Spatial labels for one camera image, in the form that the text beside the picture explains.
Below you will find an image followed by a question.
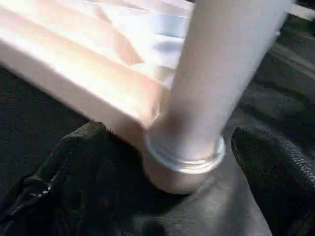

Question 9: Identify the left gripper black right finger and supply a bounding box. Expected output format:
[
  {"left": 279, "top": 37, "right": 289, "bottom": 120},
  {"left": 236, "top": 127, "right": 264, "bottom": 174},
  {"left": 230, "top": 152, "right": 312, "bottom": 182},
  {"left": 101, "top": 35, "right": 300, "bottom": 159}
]
[{"left": 230, "top": 126, "right": 315, "bottom": 236}]

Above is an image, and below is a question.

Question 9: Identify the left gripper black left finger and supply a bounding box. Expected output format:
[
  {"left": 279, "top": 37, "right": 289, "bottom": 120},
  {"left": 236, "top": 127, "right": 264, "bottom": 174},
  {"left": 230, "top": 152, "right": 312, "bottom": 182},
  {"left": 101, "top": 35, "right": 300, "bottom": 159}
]
[{"left": 0, "top": 121, "right": 119, "bottom": 236}]

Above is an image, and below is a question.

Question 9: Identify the white plastic table top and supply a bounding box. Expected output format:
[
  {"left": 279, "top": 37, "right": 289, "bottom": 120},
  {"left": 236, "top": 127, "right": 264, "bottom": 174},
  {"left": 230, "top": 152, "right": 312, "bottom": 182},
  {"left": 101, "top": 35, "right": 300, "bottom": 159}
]
[{"left": 0, "top": 0, "right": 227, "bottom": 195}]

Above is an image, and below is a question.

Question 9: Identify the white plastic table leg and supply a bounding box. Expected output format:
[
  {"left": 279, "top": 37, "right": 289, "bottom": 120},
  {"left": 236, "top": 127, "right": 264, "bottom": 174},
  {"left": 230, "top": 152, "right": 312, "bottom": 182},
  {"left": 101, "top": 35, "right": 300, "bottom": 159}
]
[{"left": 145, "top": 0, "right": 290, "bottom": 173}]

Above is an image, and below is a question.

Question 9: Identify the black work mat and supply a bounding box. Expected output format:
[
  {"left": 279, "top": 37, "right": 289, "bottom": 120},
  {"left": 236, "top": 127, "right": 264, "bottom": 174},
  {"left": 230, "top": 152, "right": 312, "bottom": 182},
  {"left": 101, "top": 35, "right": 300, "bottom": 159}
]
[{"left": 0, "top": 9, "right": 315, "bottom": 236}]

